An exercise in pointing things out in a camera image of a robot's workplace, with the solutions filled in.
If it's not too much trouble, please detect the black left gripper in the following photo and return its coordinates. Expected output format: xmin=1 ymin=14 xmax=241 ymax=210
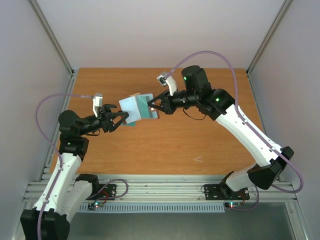
xmin=78 ymin=103 xmax=129 ymax=136

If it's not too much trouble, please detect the teal credit card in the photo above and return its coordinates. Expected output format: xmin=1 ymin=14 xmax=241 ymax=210
xmin=123 ymin=121 xmax=137 ymax=127
xmin=136 ymin=93 xmax=154 ymax=119

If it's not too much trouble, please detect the brown leather card holder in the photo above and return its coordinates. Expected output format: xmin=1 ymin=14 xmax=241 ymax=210
xmin=118 ymin=93 xmax=160 ymax=123

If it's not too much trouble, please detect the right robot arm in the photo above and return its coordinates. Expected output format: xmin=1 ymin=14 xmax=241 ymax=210
xmin=147 ymin=65 xmax=294 ymax=199

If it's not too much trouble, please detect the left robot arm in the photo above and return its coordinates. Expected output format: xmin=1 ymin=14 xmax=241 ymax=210
xmin=20 ymin=104 xmax=129 ymax=240

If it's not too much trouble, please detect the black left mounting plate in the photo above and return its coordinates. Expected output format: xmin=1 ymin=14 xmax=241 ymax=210
xmin=86 ymin=184 xmax=117 ymax=201

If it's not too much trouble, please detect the black mounting plate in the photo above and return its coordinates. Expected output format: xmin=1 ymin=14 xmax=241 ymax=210
xmin=86 ymin=184 xmax=117 ymax=201
xmin=200 ymin=184 xmax=250 ymax=201

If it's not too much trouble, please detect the left controller board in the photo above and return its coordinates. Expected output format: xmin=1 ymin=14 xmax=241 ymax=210
xmin=87 ymin=201 xmax=104 ymax=211

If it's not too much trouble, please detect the controller board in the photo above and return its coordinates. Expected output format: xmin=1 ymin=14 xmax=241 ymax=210
xmin=87 ymin=201 xmax=104 ymax=211
xmin=224 ymin=201 xmax=244 ymax=209

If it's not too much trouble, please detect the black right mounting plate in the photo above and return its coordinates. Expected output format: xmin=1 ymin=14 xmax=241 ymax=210
xmin=200 ymin=184 xmax=250 ymax=201

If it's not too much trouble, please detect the right controller board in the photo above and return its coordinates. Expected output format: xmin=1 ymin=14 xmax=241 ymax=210
xmin=224 ymin=201 xmax=244 ymax=209

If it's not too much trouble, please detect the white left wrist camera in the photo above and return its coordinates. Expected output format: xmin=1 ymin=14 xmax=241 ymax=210
xmin=92 ymin=93 xmax=103 ymax=118

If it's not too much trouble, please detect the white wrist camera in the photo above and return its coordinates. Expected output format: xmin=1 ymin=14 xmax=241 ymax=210
xmin=156 ymin=71 xmax=178 ymax=96
xmin=92 ymin=93 xmax=103 ymax=118

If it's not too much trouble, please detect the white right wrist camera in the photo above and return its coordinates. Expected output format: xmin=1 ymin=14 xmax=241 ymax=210
xmin=156 ymin=71 xmax=178 ymax=96

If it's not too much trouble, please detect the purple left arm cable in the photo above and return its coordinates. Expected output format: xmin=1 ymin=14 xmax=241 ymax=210
xmin=36 ymin=93 xmax=95 ymax=240

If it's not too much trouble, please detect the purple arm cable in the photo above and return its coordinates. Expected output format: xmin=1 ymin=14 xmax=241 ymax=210
xmin=168 ymin=50 xmax=305 ymax=212
xmin=36 ymin=93 xmax=95 ymax=240

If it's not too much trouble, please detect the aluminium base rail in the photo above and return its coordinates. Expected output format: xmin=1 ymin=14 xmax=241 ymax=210
xmin=23 ymin=174 xmax=298 ymax=203

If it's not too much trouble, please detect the grey slotted cable duct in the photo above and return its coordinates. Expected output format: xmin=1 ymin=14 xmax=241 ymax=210
xmin=78 ymin=202 xmax=225 ymax=214

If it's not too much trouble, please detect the aluminium frame post left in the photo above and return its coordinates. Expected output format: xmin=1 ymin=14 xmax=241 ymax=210
xmin=28 ymin=0 xmax=74 ymax=76

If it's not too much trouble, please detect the aluminium frame post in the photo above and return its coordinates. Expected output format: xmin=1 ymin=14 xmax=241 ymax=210
xmin=246 ymin=0 xmax=294 ymax=77
xmin=28 ymin=0 xmax=74 ymax=76

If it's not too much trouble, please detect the aluminium frame post right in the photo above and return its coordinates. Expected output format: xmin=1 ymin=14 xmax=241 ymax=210
xmin=246 ymin=0 xmax=294 ymax=77

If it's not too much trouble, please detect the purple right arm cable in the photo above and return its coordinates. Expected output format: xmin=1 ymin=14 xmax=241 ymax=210
xmin=168 ymin=50 xmax=305 ymax=212

